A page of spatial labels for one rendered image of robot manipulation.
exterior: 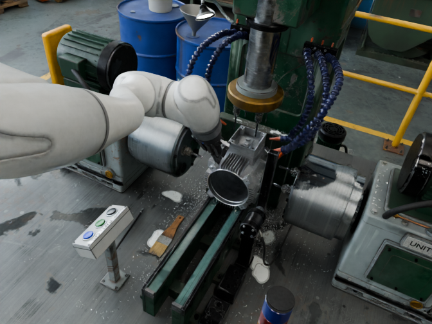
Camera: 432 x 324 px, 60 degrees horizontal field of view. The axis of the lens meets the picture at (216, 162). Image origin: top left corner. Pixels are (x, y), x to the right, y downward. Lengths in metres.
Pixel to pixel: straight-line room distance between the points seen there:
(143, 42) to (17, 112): 2.72
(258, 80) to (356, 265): 0.66
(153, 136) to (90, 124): 0.85
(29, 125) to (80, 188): 1.20
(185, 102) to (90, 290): 0.71
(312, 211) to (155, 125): 0.61
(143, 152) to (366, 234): 0.79
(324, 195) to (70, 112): 0.87
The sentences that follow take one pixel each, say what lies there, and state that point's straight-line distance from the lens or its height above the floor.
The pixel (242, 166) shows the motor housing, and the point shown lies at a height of 1.10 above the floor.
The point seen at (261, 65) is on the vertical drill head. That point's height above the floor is 1.43.
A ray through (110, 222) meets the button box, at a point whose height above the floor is 1.08.
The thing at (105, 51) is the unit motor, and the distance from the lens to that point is 1.37.
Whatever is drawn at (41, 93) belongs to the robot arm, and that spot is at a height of 1.68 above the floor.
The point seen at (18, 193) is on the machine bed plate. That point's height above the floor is 0.80.
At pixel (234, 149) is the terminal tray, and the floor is 1.12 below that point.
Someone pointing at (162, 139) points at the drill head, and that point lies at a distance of 1.32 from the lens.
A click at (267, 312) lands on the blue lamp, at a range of 0.83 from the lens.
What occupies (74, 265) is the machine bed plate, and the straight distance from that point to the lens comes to 1.39.
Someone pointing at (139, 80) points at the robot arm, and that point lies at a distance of 0.96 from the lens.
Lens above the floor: 1.91
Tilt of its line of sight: 40 degrees down
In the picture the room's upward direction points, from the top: 6 degrees clockwise
